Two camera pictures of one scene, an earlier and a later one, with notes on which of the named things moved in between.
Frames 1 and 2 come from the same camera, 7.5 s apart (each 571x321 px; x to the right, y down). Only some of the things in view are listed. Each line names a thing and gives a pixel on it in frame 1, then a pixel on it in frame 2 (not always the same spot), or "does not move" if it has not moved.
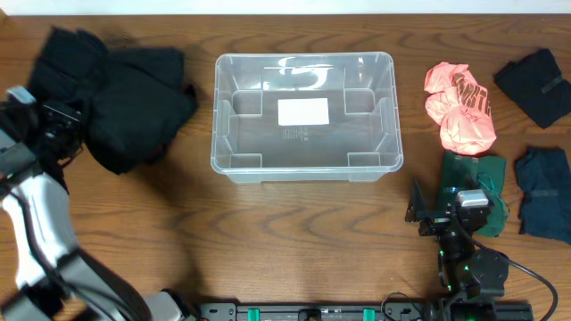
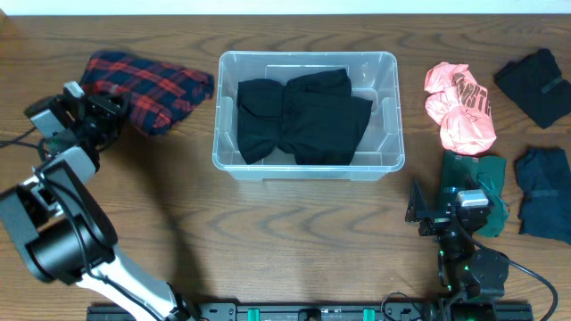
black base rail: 363,311 does not move
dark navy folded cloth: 545,177 does not move
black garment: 134,102 to 314,118
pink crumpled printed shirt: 460,108 does not move
